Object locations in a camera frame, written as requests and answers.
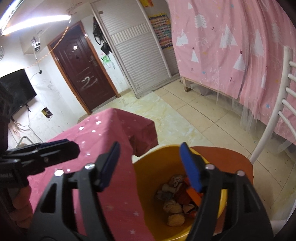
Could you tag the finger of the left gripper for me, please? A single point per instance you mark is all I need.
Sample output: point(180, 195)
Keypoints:
point(54, 156)
point(54, 144)

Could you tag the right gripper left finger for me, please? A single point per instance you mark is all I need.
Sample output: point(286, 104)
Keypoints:
point(105, 166)

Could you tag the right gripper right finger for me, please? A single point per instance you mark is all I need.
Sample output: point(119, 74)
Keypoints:
point(194, 166)

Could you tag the patterned white red cloth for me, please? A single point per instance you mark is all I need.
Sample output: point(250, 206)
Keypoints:
point(176, 180)

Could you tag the orange carton box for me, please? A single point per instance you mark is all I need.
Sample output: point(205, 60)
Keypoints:
point(193, 194)

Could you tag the yellow trash bin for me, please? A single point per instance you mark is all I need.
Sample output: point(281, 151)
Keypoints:
point(169, 212)

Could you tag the person left hand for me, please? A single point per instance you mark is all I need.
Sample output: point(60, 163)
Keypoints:
point(23, 213)

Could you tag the yellow wooden chair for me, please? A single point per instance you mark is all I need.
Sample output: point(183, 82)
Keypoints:
point(24, 141)

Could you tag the pink star tablecloth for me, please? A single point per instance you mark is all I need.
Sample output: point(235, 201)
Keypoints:
point(94, 196)

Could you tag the dark brown door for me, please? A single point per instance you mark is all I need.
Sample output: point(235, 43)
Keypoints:
point(80, 66)

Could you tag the black hanging bags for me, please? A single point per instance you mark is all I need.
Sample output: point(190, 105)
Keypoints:
point(100, 38)

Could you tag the pink tree pattern curtain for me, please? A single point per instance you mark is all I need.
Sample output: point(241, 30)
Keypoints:
point(233, 47)

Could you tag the white louvered wardrobe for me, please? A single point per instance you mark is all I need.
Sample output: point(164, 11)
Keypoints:
point(135, 45)

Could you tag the white metal chair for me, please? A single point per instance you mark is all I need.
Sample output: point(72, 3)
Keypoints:
point(281, 102)

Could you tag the black wall television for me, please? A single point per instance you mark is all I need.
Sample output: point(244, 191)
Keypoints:
point(19, 87)

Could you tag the colourful wall chart poster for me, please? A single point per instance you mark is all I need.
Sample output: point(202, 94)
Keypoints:
point(162, 28)

